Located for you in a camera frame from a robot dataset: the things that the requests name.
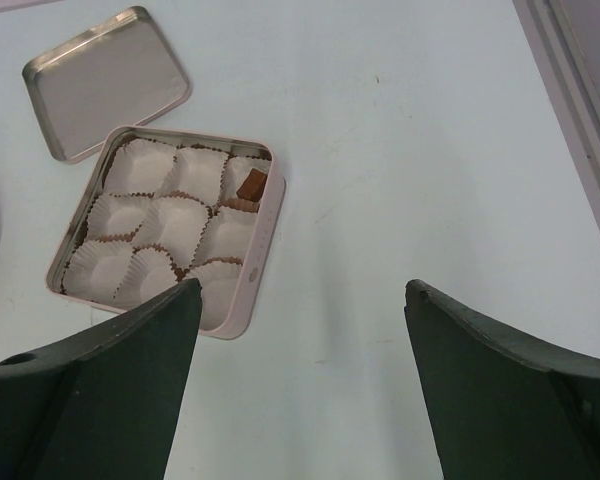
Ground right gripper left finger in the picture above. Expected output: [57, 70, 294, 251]
[0, 279, 202, 479]

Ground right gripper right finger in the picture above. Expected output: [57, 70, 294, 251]
[404, 280, 600, 479]

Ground pink square tin box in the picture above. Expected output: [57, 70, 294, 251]
[45, 126, 286, 340]

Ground brown chocolate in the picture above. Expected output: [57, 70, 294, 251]
[236, 168, 268, 203]

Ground silver tin lid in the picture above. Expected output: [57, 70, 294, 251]
[22, 6, 192, 163]

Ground aluminium frame rail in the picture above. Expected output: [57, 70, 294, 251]
[513, 1, 600, 232]

